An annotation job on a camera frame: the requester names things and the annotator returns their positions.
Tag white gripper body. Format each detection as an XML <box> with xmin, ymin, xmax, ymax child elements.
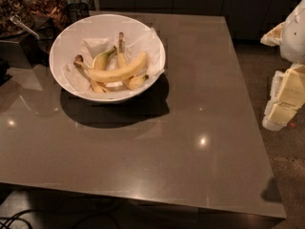
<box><xmin>280</xmin><ymin>0</ymin><xmax>305</xmax><ymax>64</ymax></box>

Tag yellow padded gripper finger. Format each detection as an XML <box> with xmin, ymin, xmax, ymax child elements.
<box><xmin>260</xmin><ymin>23</ymin><xmax>284</xmax><ymax>47</ymax></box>
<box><xmin>262</xmin><ymin>63</ymin><xmax>305</xmax><ymax>131</ymax></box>

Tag long front yellow banana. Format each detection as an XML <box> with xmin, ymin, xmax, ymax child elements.
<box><xmin>73</xmin><ymin>52</ymin><xmax>148</xmax><ymax>83</ymax></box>

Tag right upright yellow banana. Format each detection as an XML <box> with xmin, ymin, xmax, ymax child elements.
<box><xmin>116</xmin><ymin>32</ymin><xmax>149</xmax><ymax>90</ymax></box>

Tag white ceramic bowl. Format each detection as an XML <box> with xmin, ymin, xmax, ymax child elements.
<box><xmin>50</xmin><ymin>14</ymin><xmax>153</xmax><ymax>91</ymax></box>

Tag greenish left banana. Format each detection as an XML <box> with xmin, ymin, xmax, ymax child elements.
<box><xmin>91</xmin><ymin>46</ymin><xmax>116</xmax><ymax>93</ymax></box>

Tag white paper liner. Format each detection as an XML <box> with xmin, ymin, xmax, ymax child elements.
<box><xmin>58</xmin><ymin>29</ymin><xmax>165</xmax><ymax>103</ymax></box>

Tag dark metal mesh cup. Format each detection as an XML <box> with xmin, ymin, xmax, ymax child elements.
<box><xmin>67</xmin><ymin>2</ymin><xmax>90</xmax><ymax>23</ymax></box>

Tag metal scoop spoon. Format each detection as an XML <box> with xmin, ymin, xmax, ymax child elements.
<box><xmin>10</xmin><ymin>15</ymin><xmax>40</xmax><ymax>39</ymax></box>

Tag glass jar with snacks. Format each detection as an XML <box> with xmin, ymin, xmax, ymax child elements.
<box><xmin>0</xmin><ymin>0</ymin><xmax>34</xmax><ymax>38</ymax></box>

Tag black floor cables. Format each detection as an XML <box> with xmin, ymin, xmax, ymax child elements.
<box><xmin>0</xmin><ymin>208</ymin><xmax>39</xmax><ymax>229</ymax></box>

